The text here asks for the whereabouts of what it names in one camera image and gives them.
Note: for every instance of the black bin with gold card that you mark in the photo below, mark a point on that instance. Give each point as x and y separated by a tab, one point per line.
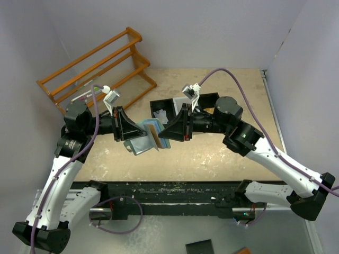
206	101

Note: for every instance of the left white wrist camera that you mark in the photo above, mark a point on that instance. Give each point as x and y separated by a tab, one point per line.
111	95

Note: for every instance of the gold credit card in bin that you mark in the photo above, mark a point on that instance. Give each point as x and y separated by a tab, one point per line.
209	110

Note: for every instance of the pens on rack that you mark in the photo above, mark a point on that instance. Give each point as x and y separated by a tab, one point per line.
84	96

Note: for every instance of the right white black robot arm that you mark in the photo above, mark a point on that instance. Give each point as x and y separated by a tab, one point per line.
304	192

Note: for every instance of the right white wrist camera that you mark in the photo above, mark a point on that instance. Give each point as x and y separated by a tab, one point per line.
192	92

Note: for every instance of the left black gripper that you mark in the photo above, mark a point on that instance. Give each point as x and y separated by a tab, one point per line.
124	128

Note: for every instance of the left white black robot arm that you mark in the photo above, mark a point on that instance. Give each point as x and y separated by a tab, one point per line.
50	222

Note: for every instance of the silver VIP card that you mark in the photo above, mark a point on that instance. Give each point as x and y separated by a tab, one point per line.
161	115

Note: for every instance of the black square plate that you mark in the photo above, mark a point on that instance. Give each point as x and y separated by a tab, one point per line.
200	247

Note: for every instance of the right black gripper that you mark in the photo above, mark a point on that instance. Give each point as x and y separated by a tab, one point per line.
179	126

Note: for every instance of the mint green card holder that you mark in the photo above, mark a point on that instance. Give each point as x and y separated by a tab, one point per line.
140	145

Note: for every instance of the gold credit card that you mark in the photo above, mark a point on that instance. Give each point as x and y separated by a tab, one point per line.
209	110
155	135

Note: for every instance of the orange wooden rack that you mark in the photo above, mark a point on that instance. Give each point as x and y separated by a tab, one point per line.
74	84

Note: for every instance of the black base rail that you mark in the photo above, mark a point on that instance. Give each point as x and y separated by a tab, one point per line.
169	197

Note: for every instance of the orange brown object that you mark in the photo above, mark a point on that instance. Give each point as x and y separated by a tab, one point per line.
244	250

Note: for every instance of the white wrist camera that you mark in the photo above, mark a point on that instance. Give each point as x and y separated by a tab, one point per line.
192	92
111	95

